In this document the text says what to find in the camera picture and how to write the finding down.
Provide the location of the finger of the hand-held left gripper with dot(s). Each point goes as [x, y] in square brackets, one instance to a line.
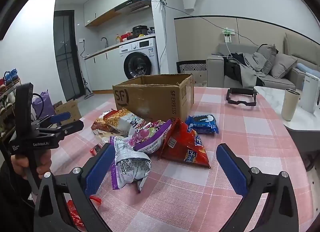
[72, 128]
[60, 117]

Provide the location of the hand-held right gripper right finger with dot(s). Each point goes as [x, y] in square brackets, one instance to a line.
[231, 169]

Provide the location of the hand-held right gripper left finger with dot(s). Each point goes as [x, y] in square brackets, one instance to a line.
[100, 167]

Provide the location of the small red snack packet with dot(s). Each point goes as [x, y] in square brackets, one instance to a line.
[95, 150]

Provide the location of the grey purple-edged snack bag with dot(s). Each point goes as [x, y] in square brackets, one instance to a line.
[132, 167]

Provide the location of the orange white noodle snack bag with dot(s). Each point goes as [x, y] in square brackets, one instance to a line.
[120, 119]

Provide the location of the red chip bag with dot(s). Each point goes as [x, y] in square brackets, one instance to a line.
[185, 147]

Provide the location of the blue cookie packet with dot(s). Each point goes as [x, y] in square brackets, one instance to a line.
[202, 123]

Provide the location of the purple candy bag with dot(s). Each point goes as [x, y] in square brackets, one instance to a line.
[152, 137]

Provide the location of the brown cardboard box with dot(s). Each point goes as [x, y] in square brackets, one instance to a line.
[150, 99]

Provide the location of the person's left forearm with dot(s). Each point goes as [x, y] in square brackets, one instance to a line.
[12, 197]

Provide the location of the person's left hand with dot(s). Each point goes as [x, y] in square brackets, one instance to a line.
[18, 164]

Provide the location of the small cardboard floor box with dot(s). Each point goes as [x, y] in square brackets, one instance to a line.
[68, 110]

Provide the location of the purple plastic bag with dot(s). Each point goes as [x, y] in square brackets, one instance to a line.
[41, 104]

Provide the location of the shoe rack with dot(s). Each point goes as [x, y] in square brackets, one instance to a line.
[6, 102]

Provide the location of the stick mop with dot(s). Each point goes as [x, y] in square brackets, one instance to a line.
[88, 93]

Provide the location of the blue shoes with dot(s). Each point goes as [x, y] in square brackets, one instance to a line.
[10, 75]

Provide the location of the pink checked tablecloth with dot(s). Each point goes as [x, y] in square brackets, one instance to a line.
[225, 127]

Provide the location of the dark glass door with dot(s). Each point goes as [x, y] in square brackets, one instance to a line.
[66, 54]

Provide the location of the white counter cabinet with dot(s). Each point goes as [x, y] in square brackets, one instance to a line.
[105, 72]

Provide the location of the marble side table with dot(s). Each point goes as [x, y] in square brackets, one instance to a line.
[270, 99]

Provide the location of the beige tumbler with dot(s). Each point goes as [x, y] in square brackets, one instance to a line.
[290, 107]

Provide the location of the kitchen faucet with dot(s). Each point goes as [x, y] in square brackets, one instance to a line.
[105, 39]

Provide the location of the yellow bottle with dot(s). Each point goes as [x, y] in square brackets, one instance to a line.
[117, 39]

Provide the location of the black garment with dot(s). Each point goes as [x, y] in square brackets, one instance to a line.
[232, 69]

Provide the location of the grey sofa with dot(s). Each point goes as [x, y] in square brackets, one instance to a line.
[275, 79]

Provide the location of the grey garment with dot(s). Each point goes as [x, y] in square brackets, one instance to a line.
[252, 69]

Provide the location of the red box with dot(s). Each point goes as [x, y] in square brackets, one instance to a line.
[126, 37]

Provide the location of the white washing machine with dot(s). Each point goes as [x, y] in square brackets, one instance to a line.
[140, 47]

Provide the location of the white kettle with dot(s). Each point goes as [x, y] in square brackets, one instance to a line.
[310, 92]

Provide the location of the light grey pillow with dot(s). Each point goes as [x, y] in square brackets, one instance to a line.
[283, 65]

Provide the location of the black rice cooker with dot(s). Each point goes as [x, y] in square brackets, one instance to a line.
[139, 31]

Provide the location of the dark grey pillow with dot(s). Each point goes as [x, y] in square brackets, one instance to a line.
[268, 57]

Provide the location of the light blue cushion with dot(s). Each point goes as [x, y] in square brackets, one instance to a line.
[305, 67]

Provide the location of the green white power strip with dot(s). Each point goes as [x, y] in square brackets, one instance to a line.
[228, 34]

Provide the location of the range hood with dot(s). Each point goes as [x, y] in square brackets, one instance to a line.
[135, 4]

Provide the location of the black plastic frame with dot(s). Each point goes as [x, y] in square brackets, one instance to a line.
[241, 92]

